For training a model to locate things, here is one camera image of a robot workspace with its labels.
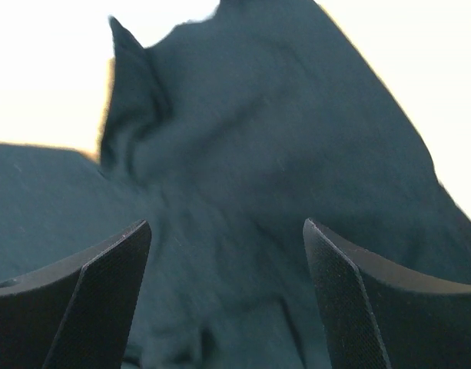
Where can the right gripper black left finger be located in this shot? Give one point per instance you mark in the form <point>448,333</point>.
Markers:
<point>76,312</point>

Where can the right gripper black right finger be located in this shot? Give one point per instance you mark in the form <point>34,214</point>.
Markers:
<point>379,314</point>

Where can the black t shirt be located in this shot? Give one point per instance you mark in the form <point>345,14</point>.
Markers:
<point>226,137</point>

